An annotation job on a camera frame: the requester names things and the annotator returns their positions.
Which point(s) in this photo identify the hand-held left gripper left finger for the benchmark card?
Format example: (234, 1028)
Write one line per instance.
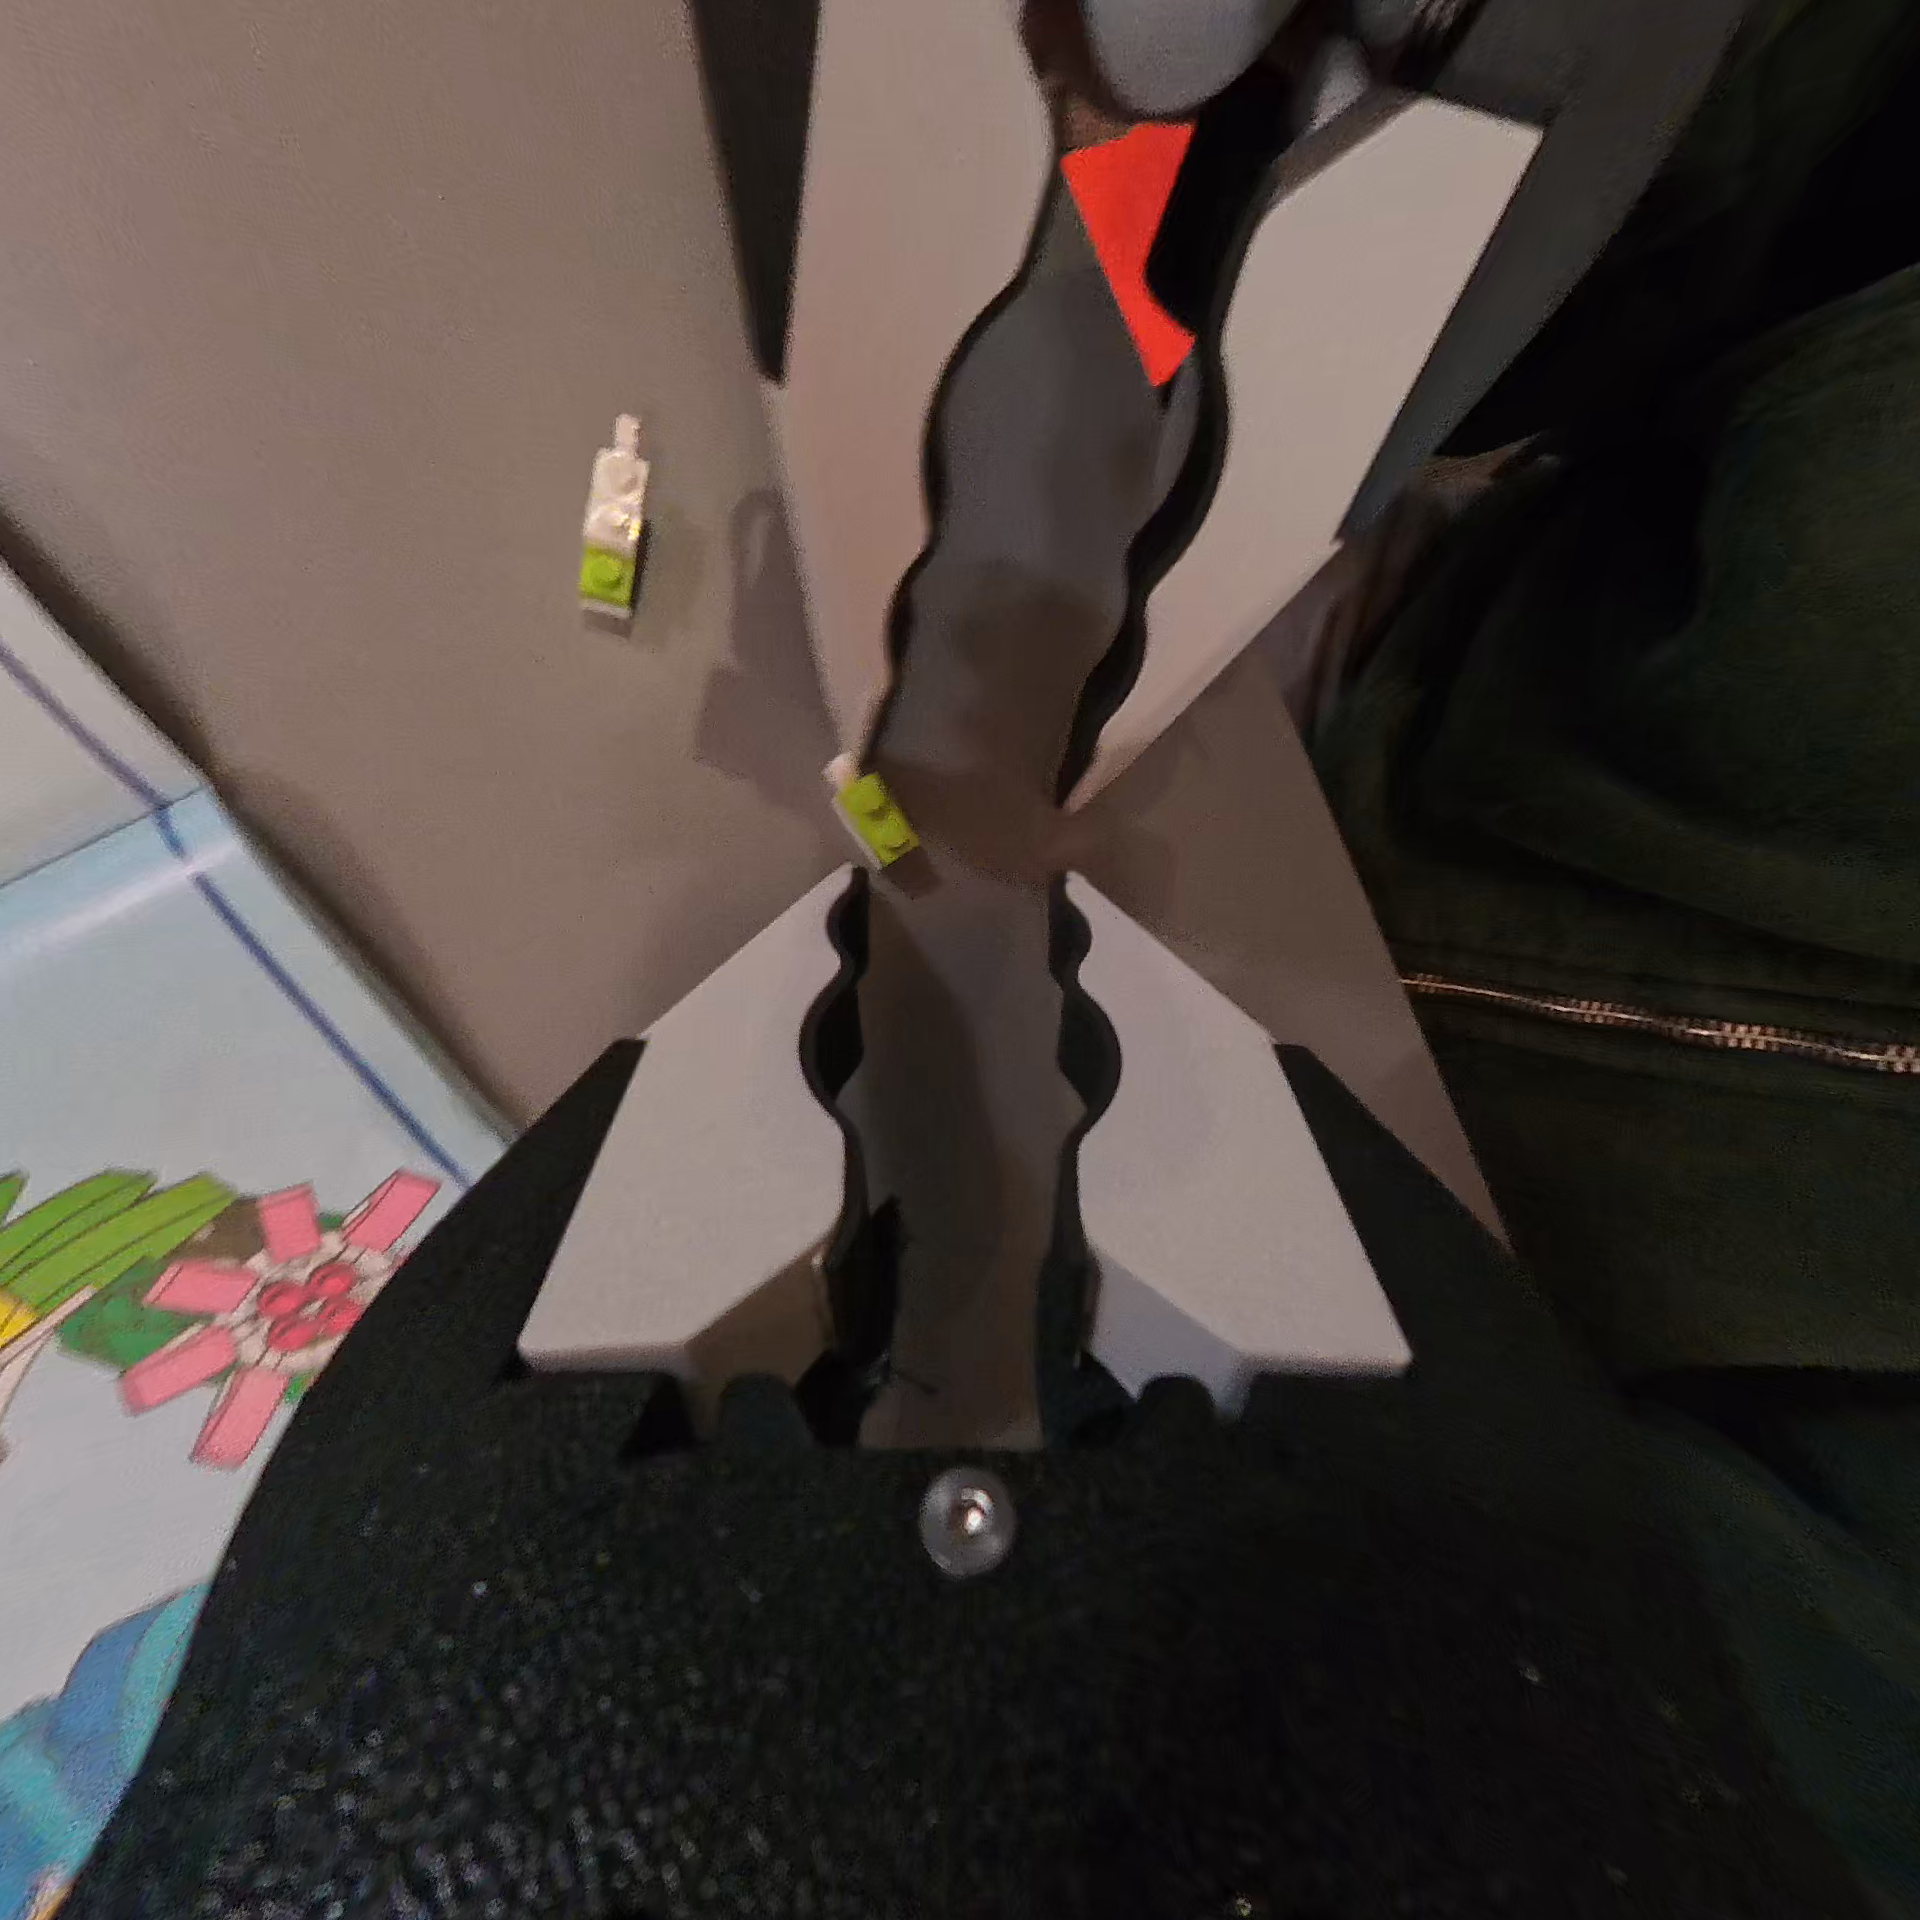
(704, 1171)

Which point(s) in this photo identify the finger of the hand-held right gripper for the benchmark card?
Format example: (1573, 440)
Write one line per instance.
(900, 225)
(1322, 331)

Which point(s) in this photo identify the dark green jacket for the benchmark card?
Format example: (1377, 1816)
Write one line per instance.
(1681, 841)

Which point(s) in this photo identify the lego instruction booklet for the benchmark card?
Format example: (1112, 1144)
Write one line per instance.
(179, 1275)

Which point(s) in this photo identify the small green lego piece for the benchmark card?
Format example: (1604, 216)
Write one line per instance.
(878, 814)

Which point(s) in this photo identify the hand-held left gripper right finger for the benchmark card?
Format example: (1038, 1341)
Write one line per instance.
(1214, 1186)

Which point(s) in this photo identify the white and green lego piece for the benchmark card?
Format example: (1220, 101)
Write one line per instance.
(614, 526)

